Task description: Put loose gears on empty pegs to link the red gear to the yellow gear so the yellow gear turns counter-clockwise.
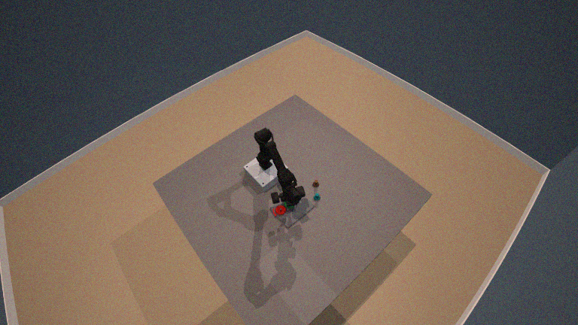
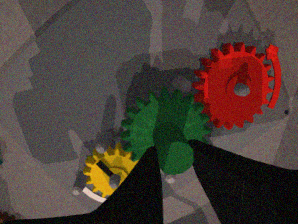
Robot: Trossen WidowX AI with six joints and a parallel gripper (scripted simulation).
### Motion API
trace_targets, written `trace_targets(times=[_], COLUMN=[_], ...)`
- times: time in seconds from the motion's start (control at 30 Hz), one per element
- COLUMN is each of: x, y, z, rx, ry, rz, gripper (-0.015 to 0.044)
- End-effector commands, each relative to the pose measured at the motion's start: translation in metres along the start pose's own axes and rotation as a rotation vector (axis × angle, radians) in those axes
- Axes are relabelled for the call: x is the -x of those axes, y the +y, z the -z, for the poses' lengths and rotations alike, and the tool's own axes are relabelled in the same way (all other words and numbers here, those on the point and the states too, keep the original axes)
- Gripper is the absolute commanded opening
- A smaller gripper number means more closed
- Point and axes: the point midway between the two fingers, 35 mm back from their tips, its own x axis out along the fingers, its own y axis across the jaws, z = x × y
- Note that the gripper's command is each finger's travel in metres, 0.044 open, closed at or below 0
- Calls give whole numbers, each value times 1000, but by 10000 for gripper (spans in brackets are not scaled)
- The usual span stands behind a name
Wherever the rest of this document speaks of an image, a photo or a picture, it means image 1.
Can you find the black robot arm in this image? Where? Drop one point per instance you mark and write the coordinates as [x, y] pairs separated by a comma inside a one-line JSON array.
[[269, 151]]

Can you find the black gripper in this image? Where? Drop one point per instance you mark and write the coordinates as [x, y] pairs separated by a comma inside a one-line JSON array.
[[275, 196]]

